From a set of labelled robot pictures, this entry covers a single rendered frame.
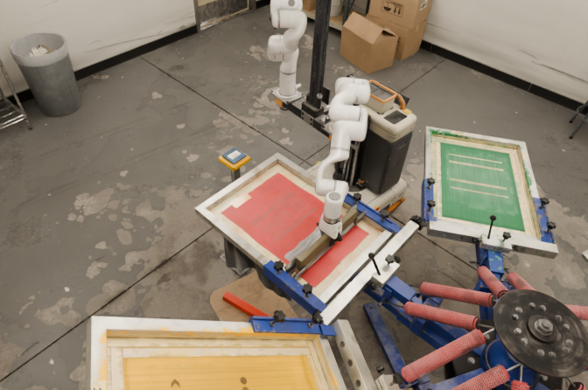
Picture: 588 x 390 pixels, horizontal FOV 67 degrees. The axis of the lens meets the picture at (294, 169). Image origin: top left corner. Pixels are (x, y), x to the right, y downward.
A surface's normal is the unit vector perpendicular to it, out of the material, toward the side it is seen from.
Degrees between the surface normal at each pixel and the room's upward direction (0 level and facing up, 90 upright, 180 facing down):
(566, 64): 90
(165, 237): 0
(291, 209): 0
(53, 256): 0
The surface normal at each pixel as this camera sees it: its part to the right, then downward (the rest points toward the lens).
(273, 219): 0.04, -0.73
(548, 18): -0.67, 0.49
